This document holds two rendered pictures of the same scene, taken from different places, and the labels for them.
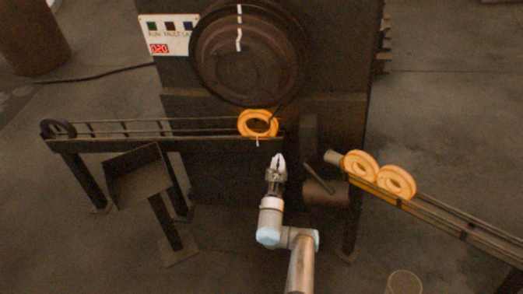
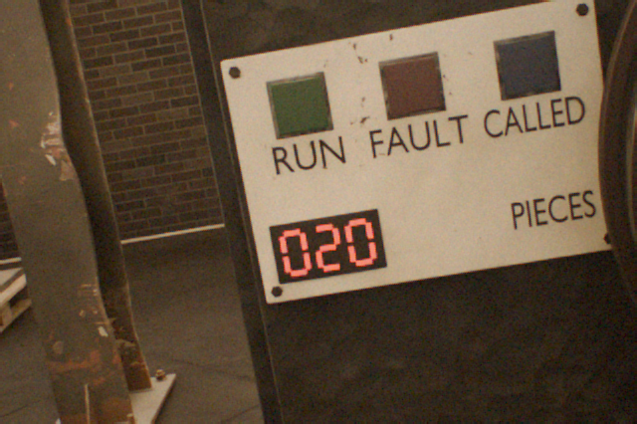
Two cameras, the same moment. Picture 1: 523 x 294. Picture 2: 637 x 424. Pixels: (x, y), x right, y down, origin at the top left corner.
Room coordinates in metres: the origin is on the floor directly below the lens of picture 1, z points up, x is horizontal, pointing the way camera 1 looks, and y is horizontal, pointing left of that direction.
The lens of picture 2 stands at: (0.87, 0.51, 1.25)
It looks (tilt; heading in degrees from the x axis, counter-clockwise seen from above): 11 degrees down; 350
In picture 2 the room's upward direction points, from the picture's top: 10 degrees counter-clockwise
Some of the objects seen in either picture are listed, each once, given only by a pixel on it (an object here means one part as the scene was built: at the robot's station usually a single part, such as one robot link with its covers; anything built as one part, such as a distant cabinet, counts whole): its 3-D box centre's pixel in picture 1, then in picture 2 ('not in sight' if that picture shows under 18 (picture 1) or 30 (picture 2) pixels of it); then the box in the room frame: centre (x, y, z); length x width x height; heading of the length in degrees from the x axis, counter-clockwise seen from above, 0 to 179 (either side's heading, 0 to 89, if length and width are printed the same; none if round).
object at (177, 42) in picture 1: (173, 36); (422, 153); (1.51, 0.31, 1.15); 0.26 x 0.02 x 0.18; 75
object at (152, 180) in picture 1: (156, 211); not in sight; (1.20, 0.58, 0.36); 0.26 x 0.20 x 0.72; 110
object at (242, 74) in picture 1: (243, 72); not in sight; (1.22, 0.03, 1.11); 0.28 x 0.06 x 0.28; 75
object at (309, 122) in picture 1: (308, 138); not in sight; (1.27, -0.22, 0.68); 0.11 x 0.08 x 0.24; 165
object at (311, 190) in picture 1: (324, 217); not in sight; (1.10, -0.28, 0.27); 0.22 x 0.13 x 0.53; 75
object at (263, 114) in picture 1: (257, 125); not in sight; (1.33, 0.01, 0.75); 0.18 x 0.03 x 0.18; 75
